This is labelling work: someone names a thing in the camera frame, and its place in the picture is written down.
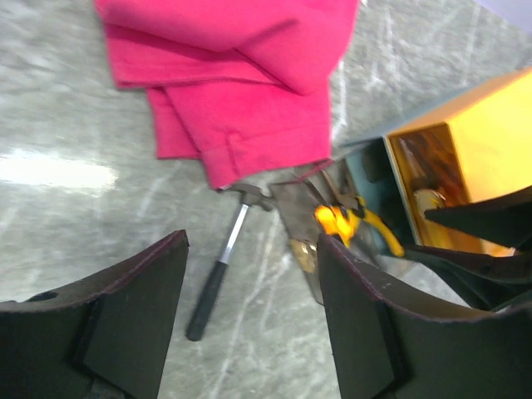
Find magenta cloth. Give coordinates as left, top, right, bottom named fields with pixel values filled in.
left=95, top=1, right=359, bottom=189

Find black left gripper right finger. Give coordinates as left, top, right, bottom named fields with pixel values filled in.
left=318, top=235, right=531, bottom=398

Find orange black pliers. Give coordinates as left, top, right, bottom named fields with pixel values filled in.
left=314, top=196, right=405, bottom=257

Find orange drawer toolbox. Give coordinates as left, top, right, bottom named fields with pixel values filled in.
left=345, top=68, right=531, bottom=256

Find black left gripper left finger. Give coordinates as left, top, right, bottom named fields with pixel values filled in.
left=1, top=230, right=189, bottom=398

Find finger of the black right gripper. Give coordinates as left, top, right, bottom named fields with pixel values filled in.
left=405, top=245, right=531, bottom=310
left=425, top=195, right=531, bottom=249

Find clear toolbox drawer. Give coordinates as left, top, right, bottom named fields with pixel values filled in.
left=269, top=161, right=411, bottom=307

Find black handled hammer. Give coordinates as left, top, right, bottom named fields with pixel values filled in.
left=185, top=182, right=273, bottom=342

